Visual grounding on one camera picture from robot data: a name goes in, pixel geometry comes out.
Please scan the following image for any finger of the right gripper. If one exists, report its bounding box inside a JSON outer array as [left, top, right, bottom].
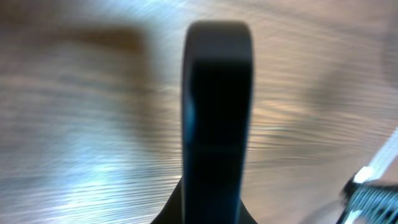
[[337, 179, 397, 224]]

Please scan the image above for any blue Samsung Galaxy smartphone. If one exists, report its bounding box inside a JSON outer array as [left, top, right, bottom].
[[182, 21, 253, 223]]

